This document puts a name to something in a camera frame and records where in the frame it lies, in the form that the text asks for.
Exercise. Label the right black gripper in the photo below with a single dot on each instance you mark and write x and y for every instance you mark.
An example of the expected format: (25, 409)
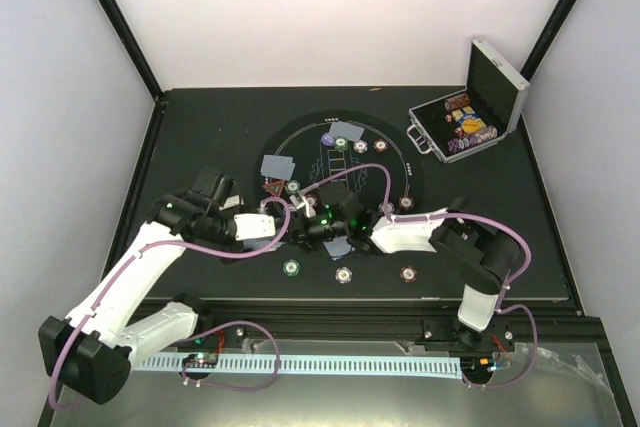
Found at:
(304, 237)

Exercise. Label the dealt card bottom seat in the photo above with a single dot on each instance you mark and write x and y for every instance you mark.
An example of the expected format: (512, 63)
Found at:
(337, 248)

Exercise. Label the dealt card seat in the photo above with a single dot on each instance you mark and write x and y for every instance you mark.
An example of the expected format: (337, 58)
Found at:
(337, 248)
(270, 166)
(340, 129)

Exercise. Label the brown chips seat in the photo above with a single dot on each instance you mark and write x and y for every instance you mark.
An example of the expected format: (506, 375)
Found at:
(311, 200)
(406, 203)
(380, 145)

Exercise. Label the green chip stack front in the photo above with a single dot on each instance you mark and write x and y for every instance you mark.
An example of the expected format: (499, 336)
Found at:
(291, 268)

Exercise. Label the green chips seat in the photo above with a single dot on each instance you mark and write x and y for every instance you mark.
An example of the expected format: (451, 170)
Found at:
(341, 144)
(292, 187)

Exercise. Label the blue chip stack front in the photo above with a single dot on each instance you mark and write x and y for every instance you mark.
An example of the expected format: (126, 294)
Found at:
(343, 275)

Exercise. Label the blue chips seat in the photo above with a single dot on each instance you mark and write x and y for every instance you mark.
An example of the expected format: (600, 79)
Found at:
(386, 207)
(360, 146)

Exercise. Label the purple small blind button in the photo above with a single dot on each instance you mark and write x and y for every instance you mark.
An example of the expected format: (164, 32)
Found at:
(328, 140)

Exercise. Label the green chips top seat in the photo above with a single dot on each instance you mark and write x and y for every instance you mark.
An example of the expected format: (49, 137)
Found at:
(341, 144)

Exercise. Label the blue chips top seat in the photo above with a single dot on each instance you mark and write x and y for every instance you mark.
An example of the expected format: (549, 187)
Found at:
(360, 146)

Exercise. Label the brown chip stack front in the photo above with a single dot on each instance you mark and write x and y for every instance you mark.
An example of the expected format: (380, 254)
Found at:
(408, 274)

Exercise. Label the dealt card top seat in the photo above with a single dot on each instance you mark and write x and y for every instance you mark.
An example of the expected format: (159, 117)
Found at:
(340, 129)

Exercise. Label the brown chips top seat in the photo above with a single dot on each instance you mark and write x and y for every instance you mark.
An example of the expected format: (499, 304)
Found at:
(380, 145)

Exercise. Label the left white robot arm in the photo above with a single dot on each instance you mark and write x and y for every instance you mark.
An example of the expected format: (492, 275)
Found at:
(94, 348)

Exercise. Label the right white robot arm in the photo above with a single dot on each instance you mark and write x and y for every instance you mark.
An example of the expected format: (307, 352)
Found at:
(488, 255)

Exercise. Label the red triangle marker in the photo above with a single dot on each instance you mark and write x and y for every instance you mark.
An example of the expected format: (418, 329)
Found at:
(274, 188)

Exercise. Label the round black poker mat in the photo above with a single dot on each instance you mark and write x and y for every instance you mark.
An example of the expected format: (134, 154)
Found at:
(397, 171)

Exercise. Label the white card box tray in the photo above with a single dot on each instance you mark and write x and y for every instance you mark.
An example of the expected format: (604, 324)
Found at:
(232, 202)

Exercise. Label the purple chip row in case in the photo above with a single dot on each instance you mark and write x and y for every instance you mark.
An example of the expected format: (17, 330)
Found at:
(459, 144)

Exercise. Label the aluminium poker case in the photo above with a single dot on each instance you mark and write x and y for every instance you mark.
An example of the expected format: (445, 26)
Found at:
(497, 92)

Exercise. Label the orange big blind button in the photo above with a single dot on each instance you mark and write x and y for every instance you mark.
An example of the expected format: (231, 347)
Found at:
(471, 124)

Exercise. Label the blue playing card box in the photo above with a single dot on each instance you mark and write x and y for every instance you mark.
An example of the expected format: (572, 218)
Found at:
(460, 115)

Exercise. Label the orange chip row in case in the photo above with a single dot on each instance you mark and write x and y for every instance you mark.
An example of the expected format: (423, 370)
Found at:
(457, 102)

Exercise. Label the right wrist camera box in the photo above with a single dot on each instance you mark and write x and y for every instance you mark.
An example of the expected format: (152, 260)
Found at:
(300, 202)

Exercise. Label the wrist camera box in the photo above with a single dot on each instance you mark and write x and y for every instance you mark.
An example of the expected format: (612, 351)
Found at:
(250, 226)
(300, 202)

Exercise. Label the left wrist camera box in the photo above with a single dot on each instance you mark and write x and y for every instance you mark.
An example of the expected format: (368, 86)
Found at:
(250, 226)

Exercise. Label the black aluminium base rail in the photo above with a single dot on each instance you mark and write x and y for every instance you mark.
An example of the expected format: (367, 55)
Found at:
(430, 322)

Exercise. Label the white slotted cable duct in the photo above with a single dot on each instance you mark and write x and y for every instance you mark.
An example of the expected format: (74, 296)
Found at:
(337, 365)

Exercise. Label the right black frame post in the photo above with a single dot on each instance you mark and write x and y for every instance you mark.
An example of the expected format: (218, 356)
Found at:
(552, 27)

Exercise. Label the black frame post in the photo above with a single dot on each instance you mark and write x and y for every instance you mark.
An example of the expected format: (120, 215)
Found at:
(552, 27)
(128, 40)

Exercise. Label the left black frame post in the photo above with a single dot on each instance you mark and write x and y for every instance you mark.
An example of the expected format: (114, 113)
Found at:
(128, 40)

